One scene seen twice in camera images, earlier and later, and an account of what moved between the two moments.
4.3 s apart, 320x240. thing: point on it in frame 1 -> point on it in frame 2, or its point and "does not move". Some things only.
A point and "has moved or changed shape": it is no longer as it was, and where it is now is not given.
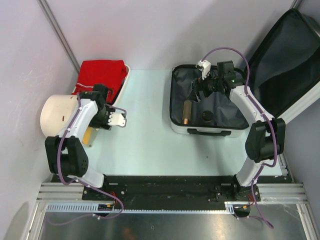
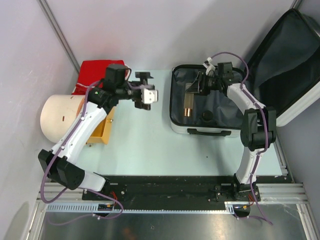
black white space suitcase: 285,67 does not move
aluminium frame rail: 271,193 does not move
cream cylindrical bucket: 55,110 does not move
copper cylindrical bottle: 187,112 has moved or changed shape
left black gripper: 102,124 -> 143,77
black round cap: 207,116 does not move
